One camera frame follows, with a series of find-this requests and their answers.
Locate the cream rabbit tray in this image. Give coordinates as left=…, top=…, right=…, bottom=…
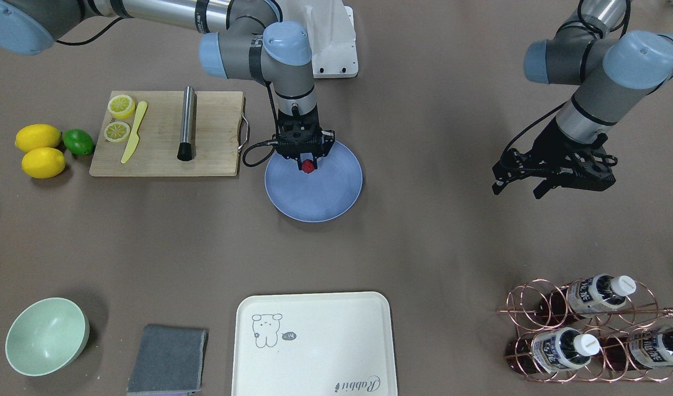
left=231, top=291, right=399, bottom=395

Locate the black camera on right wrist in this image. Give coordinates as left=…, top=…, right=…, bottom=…
left=274, top=130, right=335, bottom=163

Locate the green lime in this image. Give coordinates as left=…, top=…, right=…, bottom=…
left=62, top=129, right=95, bottom=156

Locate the white camera pole base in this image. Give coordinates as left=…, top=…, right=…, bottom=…
left=301, top=1, right=359, bottom=79

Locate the blue round plate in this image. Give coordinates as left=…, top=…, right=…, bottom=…
left=264, top=142, right=363, bottom=222

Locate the steel muddler black tip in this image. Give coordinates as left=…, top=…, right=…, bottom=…
left=176, top=86, right=197, bottom=161

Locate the dark drink bottle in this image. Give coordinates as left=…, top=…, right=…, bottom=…
left=547, top=274, right=637, bottom=320
left=606, top=327, right=673, bottom=371
left=505, top=327, right=601, bottom=375

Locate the copper wire bottle rack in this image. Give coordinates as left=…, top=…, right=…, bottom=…
left=500, top=279, right=673, bottom=383

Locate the grey folded cloth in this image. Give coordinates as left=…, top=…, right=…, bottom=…
left=127, top=324, right=207, bottom=395

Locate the yellow plastic knife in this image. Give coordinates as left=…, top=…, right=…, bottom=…
left=120, top=101, right=148, bottom=164

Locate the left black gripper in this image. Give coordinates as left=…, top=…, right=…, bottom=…
left=492, top=118, right=608, bottom=200

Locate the wooden cutting board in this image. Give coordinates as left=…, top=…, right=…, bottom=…
left=89, top=91, right=246, bottom=177

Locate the red strawberry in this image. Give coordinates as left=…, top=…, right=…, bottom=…
left=300, top=159, right=316, bottom=174

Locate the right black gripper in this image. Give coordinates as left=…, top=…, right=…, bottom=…
left=277, top=107, right=321, bottom=172

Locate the dark drink bottle near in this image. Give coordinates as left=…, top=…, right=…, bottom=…
left=547, top=274, right=637, bottom=320

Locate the dark drink bottle middle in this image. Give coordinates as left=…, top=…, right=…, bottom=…
left=505, top=327, right=601, bottom=375

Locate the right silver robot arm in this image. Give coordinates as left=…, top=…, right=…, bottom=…
left=0, top=1, right=334, bottom=173

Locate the dark drink bottle far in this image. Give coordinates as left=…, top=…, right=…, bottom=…
left=606, top=327, right=673, bottom=371

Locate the lemon half slice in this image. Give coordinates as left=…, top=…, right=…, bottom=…
left=106, top=93, right=136, bottom=119
left=103, top=121, right=132, bottom=142

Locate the mint green bowl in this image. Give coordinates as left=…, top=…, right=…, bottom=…
left=5, top=296, right=90, bottom=377

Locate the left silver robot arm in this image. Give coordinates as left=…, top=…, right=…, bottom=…
left=492, top=1, right=673, bottom=199

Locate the yellow lemon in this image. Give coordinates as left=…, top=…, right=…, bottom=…
left=21, top=147, right=66, bottom=179
left=14, top=123, right=62, bottom=153

